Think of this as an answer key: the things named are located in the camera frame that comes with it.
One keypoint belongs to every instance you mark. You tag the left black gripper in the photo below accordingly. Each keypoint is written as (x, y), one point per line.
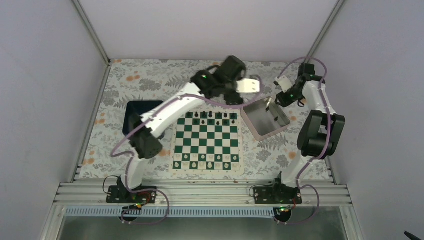
(233, 100)

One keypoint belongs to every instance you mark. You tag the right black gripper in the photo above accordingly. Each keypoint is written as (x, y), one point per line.
(284, 102)

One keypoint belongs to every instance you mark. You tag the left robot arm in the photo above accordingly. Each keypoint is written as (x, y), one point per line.
(147, 128)

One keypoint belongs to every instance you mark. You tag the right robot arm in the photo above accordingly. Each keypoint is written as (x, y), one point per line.
(321, 131)

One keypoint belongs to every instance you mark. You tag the green white chessboard mat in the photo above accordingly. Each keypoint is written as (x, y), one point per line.
(193, 142)

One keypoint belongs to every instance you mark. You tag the dark blue plastic bin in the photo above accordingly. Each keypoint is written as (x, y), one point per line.
(134, 110)

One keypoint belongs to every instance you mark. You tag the floral patterned table mat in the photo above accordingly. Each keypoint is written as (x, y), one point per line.
(134, 79)

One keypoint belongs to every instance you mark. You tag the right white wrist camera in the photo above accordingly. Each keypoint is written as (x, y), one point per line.
(283, 82)

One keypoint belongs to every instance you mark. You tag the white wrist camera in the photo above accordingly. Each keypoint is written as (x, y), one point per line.
(283, 82)
(248, 86)

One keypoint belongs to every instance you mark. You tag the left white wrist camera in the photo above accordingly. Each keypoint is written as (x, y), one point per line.
(248, 86)

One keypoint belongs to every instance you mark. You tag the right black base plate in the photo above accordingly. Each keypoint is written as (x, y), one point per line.
(280, 195)

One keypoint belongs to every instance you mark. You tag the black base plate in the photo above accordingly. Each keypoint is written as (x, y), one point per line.
(114, 195)
(280, 195)

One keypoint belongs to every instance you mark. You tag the aluminium rail frame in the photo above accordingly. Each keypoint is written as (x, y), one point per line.
(184, 193)

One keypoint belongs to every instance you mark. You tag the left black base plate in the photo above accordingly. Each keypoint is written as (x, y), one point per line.
(114, 195)

